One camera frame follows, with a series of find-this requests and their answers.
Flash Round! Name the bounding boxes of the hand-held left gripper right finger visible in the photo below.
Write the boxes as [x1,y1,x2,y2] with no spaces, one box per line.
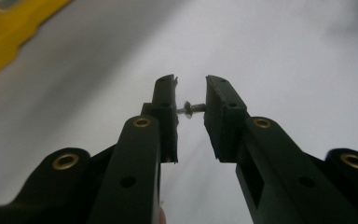
[203,75,358,224]

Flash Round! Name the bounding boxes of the yellow and black drawer organizer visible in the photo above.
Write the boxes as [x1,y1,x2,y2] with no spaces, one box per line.
[0,0,73,86]

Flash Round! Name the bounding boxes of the small metal screw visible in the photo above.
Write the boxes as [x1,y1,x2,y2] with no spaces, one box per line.
[175,100,207,120]

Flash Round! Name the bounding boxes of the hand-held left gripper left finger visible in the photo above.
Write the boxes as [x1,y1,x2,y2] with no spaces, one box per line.
[87,73,180,224]

